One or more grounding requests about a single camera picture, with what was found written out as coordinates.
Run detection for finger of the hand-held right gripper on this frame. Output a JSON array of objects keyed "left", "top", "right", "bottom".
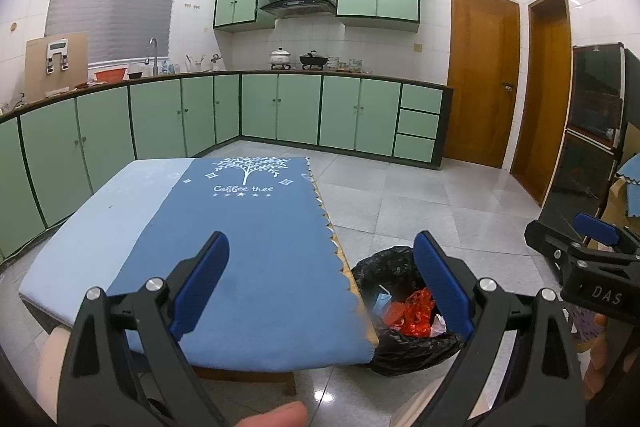
[
  {"left": 573, "top": 213, "right": 640, "bottom": 249},
  {"left": 524, "top": 219, "right": 640, "bottom": 269}
]

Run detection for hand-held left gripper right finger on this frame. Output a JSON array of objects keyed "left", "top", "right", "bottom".
[{"left": 413, "top": 230, "right": 587, "bottom": 427}]

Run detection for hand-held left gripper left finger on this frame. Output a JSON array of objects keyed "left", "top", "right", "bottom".
[{"left": 56, "top": 231, "right": 231, "bottom": 427}]

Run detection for red mesh net bag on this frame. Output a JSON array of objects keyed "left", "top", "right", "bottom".
[{"left": 382, "top": 287, "right": 437, "bottom": 338}]

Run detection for trash bin with black bag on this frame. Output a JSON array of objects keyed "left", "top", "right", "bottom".
[{"left": 350, "top": 246, "right": 469, "bottom": 377}]

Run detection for person's right hand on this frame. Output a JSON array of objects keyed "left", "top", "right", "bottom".
[{"left": 582, "top": 312, "right": 640, "bottom": 402}]

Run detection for person's left hand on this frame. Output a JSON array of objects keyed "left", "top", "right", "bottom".
[{"left": 234, "top": 401, "right": 309, "bottom": 427}]

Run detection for blue scalloped cloth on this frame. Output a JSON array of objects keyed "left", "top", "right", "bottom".
[{"left": 614, "top": 154, "right": 640, "bottom": 219}]

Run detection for blue printed tablecloth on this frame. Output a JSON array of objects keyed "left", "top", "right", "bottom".
[{"left": 107, "top": 155, "right": 377, "bottom": 368}]

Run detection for light blue table cover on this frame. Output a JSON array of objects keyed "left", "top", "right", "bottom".
[{"left": 19, "top": 158, "right": 196, "bottom": 329}]

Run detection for black glass cabinet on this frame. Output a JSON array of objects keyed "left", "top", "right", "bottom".
[{"left": 539, "top": 43, "right": 640, "bottom": 254}]

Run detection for plain wooden door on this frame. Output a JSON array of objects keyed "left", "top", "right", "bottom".
[{"left": 510, "top": 0, "right": 573, "bottom": 208}]

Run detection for person's left leg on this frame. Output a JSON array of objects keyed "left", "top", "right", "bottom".
[{"left": 37, "top": 324, "right": 77, "bottom": 424}]

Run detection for green lower kitchen cabinets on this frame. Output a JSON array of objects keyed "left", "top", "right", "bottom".
[{"left": 0, "top": 71, "right": 454, "bottom": 261}]

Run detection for black wok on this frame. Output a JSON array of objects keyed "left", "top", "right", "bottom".
[{"left": 299, "top": 51, "right": 330, "bottom": 71}]

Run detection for black range hood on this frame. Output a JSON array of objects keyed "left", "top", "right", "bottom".
[{"left": 259, "top": 0, "right": 337, "bottom": 19}]

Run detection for wooden door with handle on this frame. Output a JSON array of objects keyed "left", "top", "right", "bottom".
[{"left": 444, "top": 0, "right": 521, "bottom": 169}]

